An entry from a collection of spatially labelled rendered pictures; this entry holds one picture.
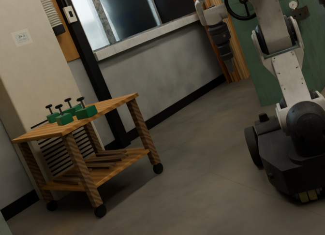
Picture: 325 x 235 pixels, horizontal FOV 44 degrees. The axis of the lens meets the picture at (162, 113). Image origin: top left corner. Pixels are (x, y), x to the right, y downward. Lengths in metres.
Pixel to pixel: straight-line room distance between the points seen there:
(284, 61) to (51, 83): 1.71
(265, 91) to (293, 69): 1.31
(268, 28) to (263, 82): 1.32
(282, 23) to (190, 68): 2.66
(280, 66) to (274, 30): 0.16
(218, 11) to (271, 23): 0.23
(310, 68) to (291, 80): 1.17
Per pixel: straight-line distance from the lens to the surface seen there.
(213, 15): 1.82
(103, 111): 2.29
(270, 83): 3.12
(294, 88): 1.84
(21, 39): 2.95
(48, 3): 3.28
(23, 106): 2.86
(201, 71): 4.56
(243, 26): 3.08
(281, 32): 1.85
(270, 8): 1.83
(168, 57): 4.20
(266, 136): 2.00
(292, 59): 1.88
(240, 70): 4.53
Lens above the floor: 0.81
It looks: 11 degrees down
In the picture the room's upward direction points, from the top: 22 degrees counter-clockwise
